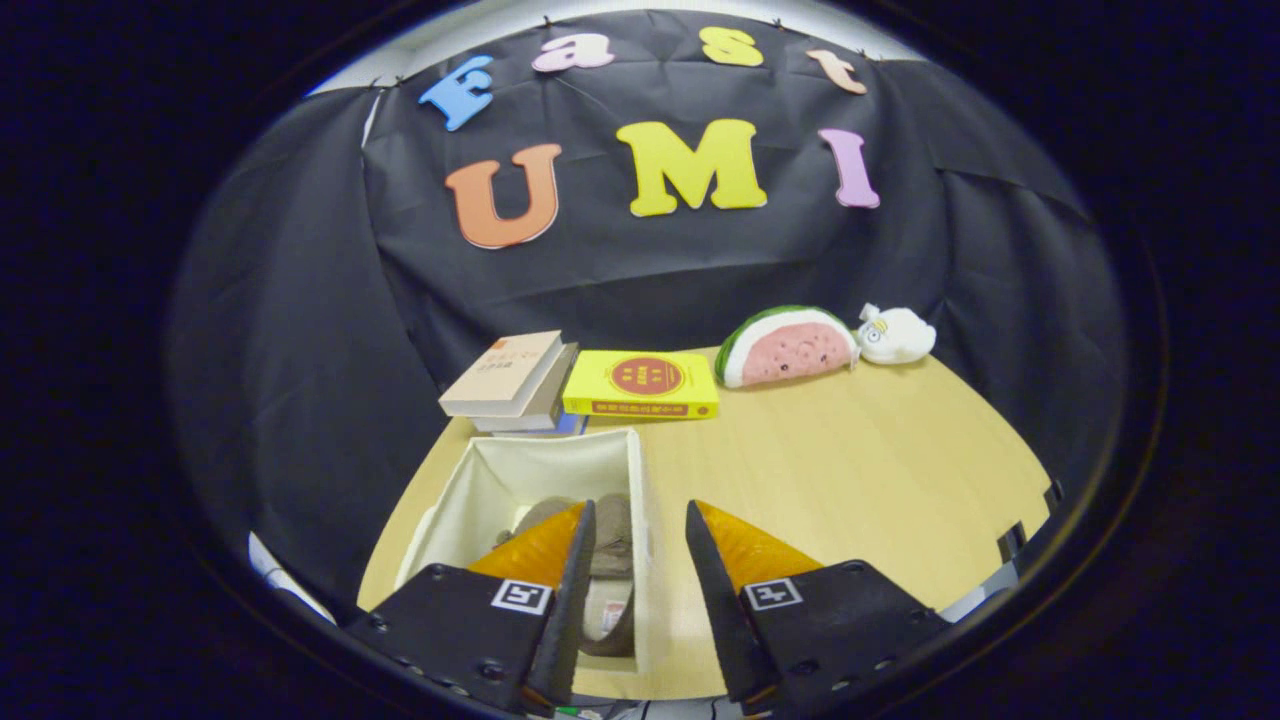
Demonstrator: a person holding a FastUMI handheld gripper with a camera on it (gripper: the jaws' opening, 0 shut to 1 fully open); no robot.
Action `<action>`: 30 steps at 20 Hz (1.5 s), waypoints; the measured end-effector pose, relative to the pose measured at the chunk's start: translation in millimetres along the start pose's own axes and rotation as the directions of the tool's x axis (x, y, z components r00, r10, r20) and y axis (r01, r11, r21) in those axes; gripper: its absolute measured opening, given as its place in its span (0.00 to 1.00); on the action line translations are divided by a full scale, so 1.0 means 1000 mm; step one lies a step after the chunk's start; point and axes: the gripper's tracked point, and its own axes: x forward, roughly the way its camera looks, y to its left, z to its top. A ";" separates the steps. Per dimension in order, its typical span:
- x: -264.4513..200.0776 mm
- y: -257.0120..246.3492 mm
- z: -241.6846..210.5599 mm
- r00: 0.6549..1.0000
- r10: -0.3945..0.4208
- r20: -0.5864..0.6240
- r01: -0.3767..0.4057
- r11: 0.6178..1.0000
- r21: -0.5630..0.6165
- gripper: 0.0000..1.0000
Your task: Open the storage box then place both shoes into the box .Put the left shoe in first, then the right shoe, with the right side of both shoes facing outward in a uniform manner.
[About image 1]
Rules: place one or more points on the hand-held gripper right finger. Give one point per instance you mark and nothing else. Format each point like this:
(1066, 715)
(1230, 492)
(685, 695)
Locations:
(715, 600)

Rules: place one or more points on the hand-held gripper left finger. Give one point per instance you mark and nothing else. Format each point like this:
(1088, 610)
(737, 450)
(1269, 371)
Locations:
(565, 610)

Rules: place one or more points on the brown fuzzy shoe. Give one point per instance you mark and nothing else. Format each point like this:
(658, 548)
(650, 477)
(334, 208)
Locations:
(612, 555)
(545, 512)

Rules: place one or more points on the beige fabric storage box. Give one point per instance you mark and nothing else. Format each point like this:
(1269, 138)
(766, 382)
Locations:
(500, 480)

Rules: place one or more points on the blue book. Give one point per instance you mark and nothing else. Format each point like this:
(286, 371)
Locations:
(570, 425)

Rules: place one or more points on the grey white book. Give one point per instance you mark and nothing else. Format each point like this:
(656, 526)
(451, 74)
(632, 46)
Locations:
(545, 405)

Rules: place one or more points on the yellow book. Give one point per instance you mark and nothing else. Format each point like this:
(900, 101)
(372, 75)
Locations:
(640, 378)

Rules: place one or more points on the beige book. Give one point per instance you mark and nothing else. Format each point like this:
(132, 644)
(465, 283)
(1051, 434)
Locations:
(500, 375)

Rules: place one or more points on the watermelon slice plush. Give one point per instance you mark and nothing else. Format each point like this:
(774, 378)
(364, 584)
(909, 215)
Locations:
(790, 350)

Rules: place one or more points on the white plastic object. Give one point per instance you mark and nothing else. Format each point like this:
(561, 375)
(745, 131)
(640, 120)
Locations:
(985, 595)

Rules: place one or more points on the black table edge clamp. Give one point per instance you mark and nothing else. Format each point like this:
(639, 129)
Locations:
(1052, 496)
(1011, 541)

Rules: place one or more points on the white plush toy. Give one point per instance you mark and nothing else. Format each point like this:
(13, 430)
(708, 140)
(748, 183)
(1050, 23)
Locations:
(900, 335)

